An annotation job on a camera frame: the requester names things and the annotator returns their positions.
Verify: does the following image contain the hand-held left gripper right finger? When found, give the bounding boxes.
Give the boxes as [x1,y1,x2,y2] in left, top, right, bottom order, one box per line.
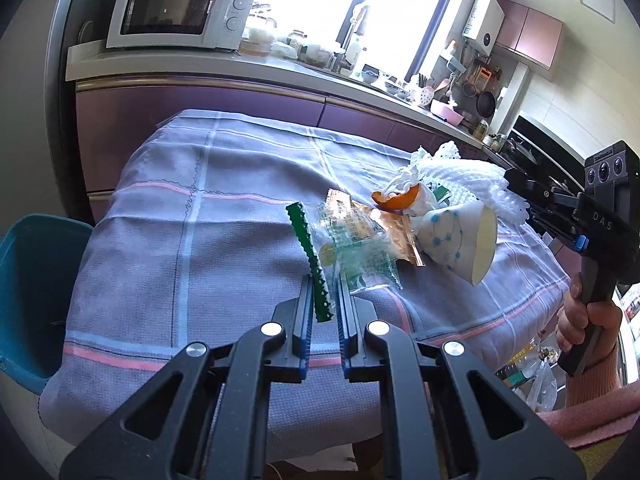
[336,275,586,480]

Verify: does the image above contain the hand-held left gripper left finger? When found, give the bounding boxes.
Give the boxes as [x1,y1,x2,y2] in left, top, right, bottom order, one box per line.
[60,275,316,480]

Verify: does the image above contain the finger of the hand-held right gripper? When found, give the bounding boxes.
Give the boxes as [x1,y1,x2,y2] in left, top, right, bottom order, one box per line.
[504,167,583,233]

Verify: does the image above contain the white lace doily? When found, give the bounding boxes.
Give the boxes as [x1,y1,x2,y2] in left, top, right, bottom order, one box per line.
[410,141,531,226]

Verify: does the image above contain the green clear plastic wrapper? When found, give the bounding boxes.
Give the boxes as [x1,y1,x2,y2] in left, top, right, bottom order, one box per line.
[285,200,403,323]

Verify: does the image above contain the blue dotted paper cup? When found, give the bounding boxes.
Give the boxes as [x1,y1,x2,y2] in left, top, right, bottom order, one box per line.
[416,201,498,287]

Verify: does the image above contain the copper foil wrapper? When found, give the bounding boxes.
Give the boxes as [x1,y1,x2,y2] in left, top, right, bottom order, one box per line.
[327,188,426,267]

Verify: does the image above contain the white tissue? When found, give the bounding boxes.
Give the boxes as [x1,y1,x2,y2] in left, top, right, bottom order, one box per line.
[382,146,453,216]

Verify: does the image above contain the orange peel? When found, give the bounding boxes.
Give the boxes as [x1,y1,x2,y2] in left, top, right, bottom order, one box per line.
[371,182,422,213]

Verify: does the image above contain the blue plastic bin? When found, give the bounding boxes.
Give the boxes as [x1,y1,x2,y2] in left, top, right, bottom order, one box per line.
[0,214,96,396]

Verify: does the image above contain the person's right forearm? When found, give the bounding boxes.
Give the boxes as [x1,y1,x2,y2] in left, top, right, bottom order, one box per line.
[542,347,638,453]

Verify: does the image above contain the person's right hand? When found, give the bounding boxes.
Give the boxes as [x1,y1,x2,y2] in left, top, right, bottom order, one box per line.
[556,279,624,363]

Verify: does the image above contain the black range hood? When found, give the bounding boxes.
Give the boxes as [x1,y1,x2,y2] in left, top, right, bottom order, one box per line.
[514,112,588,171]

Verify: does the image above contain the pink basin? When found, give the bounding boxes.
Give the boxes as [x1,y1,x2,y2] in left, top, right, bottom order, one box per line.
[431,99,466,126]

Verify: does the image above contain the checked purple tablecloth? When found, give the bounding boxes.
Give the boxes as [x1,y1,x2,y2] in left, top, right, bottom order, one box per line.
[39,109,571,448]

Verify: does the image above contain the white dotted utensil holder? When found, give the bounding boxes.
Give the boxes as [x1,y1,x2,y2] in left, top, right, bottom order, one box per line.
[415,74,435,108]

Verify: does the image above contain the clear plastic bag with bottles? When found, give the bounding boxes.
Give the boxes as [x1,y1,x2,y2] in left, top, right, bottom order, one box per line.
[495,332,560,413]

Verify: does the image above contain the white water heater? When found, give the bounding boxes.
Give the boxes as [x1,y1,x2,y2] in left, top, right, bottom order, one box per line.
[460,0,506,57]

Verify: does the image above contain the kitchen window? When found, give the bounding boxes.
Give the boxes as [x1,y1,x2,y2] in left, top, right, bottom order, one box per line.
[245,0,473,81]

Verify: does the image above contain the white soap bottle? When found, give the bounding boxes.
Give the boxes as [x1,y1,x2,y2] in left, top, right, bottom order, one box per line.
[345,35,364,74]

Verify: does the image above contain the metal kitchen faucet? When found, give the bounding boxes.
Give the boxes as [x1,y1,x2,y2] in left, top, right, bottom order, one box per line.
[340,5,372,73]

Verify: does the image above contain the clear jar brown contents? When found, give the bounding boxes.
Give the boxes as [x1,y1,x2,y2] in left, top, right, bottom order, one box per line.
[302,42,335,68]

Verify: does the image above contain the purple base cabinets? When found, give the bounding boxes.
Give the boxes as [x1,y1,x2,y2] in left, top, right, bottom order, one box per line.
[75,80,501,226]

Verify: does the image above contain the white kitchen countertop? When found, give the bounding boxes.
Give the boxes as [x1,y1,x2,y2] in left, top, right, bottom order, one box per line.
[65,42,501,153]

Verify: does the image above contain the glass kettle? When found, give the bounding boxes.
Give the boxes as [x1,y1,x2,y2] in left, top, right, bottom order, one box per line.
[250,4,278,31]

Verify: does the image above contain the grey refrigerator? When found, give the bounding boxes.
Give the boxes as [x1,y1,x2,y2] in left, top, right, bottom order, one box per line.
[0,0,101,241]

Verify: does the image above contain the white microwave oven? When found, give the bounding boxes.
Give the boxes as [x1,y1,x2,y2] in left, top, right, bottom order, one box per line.
[105,0,257,53]

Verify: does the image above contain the grey wall shelf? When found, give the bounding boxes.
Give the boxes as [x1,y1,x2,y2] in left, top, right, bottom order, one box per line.
[445,42,469,74]

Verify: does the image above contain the pink wall cabinet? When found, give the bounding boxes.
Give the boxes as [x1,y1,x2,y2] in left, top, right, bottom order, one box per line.
[492,0,566,71]

